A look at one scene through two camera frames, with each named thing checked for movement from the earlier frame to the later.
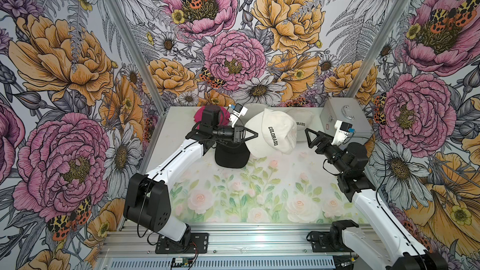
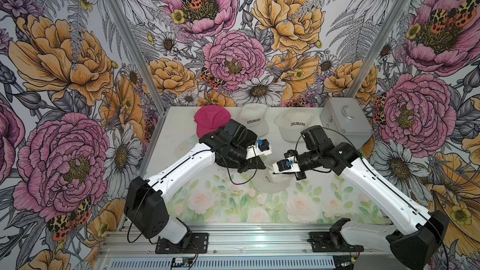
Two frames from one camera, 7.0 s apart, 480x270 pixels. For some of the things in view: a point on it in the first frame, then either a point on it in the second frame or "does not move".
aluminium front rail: (127, 240) does not move
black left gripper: (238, 134) to (249, 164)
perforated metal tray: (225, 263) does not move
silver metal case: (347, 109) does not move
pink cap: (224, 116) does not move
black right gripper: (327, 140) to (300, 175)
